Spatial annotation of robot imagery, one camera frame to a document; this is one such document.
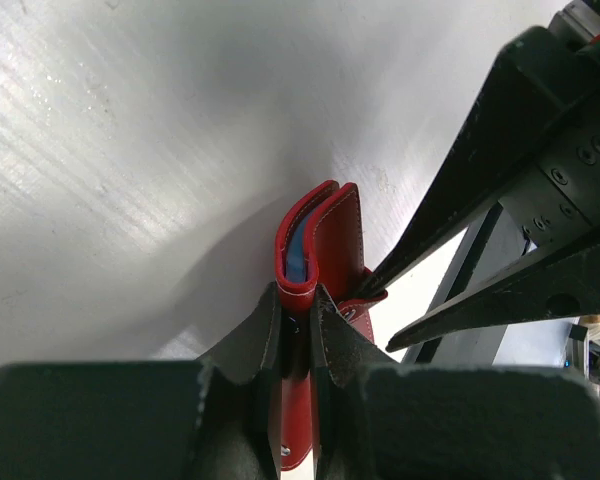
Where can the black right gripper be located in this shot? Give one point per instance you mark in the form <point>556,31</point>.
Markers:
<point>544,83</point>

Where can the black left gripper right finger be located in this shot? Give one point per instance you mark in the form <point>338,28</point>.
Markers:
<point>375,418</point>

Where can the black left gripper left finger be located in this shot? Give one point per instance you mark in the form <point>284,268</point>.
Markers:
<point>214,417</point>

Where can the red leather card holder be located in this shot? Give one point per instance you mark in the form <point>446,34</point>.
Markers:
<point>319,242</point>

